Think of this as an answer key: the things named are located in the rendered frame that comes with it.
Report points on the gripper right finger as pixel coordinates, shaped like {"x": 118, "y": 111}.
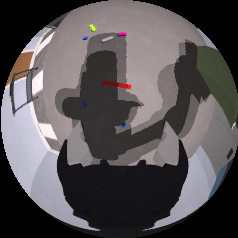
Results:
{"x": 172, "y": 156}

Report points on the red rod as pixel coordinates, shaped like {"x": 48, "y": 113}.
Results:
{"x": 116, "y": 84}

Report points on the grey rod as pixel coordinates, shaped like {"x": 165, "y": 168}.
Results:
{"x": 107, "y": 39}

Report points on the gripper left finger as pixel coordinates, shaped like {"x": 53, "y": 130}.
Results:
{"x": 74, "y": 155}

